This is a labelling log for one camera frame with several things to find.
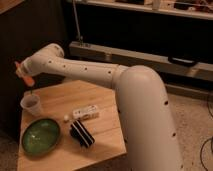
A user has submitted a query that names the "black white striped sponge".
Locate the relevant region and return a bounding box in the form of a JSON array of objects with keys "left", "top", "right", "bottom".
[{"left": 70, "top": 120, "right": 95, "bottom": 148}]

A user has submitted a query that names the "metal stand pole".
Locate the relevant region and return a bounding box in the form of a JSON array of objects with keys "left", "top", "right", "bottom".
[{"left": 72, "top": 0, "right": 83, "bottom": 46}]

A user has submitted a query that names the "long grey case with handle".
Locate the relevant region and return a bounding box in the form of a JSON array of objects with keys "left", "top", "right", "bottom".
[{"left": 69, "top": 41, "right": 213, "bottom": 82}]

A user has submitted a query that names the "white small bottle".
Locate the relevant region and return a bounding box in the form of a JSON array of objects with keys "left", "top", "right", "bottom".
[{"left": 63, "top": 105, "right": 99, "bottom": 122}]

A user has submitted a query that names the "upper shelf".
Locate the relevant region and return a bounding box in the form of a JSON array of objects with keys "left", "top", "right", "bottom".
[{"left": 75, "top": 0, "right": 213, "bottom": 21}]

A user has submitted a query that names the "white ceramic cup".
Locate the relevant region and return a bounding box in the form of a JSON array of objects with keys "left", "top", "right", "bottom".
[{"left": 20, "top": 94, "right": 43, "bottom": 116}]

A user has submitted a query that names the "green bowl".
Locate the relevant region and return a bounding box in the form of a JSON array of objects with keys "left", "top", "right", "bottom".
[{"left": 21, "top": 118, "right": 61, "bottom": 156}]

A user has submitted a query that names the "wooden table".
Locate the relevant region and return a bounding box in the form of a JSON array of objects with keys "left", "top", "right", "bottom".
[{"left": 17, "top": 81, "right": 126, "bottom": 171}]

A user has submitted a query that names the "black case handle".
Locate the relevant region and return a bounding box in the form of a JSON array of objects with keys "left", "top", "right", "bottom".
[{"left": 168, "top": 57, "right": 198, "bottom": 67}]

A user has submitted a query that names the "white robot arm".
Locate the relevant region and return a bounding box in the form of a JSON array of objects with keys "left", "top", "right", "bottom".
[{"left": 16, "top": 43, "right": 184, "bottom": 171}]

